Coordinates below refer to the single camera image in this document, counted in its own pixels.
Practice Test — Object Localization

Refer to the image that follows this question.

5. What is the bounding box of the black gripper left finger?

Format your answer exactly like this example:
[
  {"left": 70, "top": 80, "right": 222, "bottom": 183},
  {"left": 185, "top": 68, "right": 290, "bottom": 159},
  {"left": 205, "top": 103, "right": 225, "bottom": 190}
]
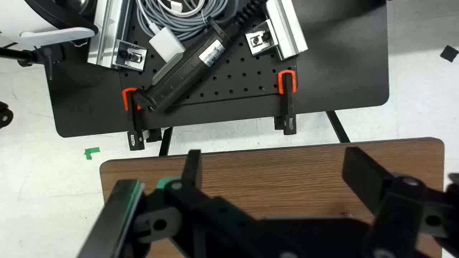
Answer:
[{"left": 164, "top": 149, "right": 288, "bottom": 258}]

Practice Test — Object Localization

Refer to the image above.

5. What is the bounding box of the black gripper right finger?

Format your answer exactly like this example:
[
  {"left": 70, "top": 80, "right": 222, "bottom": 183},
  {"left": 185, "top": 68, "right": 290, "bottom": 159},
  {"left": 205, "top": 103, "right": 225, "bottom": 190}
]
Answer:
[{"left": 341, "top": 146, "right": 427, "bottom": 258}]

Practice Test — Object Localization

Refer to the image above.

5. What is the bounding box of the orange and black clamp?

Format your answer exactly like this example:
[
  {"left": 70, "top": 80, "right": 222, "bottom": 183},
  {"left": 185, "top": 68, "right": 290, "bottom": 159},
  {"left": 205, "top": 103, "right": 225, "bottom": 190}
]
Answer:
[
  {"left": 121, "top": 86, "right": 146, "bottom": 151},
  {"left": 274, "top": 68, "right": 298, "bottom": 136}
]

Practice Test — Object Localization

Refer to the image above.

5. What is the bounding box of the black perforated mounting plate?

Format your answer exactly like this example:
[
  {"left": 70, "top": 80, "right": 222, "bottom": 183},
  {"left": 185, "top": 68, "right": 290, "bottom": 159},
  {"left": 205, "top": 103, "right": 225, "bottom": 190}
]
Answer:
[{"left": 116, "top": 0, "right": 300, "bottom": 104}]

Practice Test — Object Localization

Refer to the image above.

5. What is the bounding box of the green tape mark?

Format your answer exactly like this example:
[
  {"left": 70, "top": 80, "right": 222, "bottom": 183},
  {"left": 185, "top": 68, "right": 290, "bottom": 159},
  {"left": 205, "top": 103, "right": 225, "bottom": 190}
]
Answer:
[{"left": 83, "top": 146, "right": 102, "bottom": 162}]

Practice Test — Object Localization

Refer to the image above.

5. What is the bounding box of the black metal table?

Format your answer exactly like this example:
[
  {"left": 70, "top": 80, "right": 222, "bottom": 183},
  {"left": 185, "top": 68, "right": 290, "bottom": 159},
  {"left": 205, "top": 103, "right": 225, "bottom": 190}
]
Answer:
[{"left": 47, "top": 0, "right": 390, "bottom": 157}]

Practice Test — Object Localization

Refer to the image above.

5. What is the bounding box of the white power adapter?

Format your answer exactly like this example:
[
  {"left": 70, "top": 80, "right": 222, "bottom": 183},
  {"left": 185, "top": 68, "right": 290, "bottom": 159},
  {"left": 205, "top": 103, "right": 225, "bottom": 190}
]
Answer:
[{"left": 148, "top": 25, "right": 187, "bottom": 63}]

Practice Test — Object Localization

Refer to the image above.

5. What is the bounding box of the black square floor marker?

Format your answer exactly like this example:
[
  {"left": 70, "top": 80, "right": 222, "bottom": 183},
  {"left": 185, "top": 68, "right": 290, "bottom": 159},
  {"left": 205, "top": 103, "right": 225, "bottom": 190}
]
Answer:
[{"left": 439, "top": 44, "right": 459, "bottom": 63}]

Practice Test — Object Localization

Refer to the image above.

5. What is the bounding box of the black caster wheel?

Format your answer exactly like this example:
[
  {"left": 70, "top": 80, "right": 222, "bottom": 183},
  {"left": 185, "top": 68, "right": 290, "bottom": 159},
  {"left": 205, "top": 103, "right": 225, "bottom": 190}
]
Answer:
[{"left": 0, "top": 100, "right": 14, "bottom": 129}]

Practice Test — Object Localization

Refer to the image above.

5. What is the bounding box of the black round chair base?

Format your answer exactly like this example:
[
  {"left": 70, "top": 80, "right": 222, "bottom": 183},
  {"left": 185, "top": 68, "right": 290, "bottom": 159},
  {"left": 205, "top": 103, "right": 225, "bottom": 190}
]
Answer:
[{"left": 22, "top": 0, "right": 99, "bottom": 30}]

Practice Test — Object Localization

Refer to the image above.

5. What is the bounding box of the small black bracket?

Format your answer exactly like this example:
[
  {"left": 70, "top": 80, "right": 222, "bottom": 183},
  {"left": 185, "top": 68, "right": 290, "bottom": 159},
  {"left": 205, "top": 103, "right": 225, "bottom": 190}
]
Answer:
[{"left": 145, "top": 126, "right": 165, "bottom": 143}]

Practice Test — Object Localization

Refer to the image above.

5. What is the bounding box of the grey coiled cable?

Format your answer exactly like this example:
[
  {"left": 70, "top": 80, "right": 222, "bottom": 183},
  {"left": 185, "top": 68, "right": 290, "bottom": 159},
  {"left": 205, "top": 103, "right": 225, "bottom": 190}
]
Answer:
[{"left": 135, "top": 0, "right": 231, "bottom": 43}]

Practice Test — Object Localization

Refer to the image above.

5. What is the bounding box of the aluminium extrusion with bracket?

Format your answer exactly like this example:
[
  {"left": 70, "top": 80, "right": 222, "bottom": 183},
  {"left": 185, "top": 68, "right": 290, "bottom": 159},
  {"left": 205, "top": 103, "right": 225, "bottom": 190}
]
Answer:
[
  {"left": 86, "top": 0, "right": 148, "bottom": 71},
  {"left": 244, "top": 0, "right": 310, "bottom": 61}
]

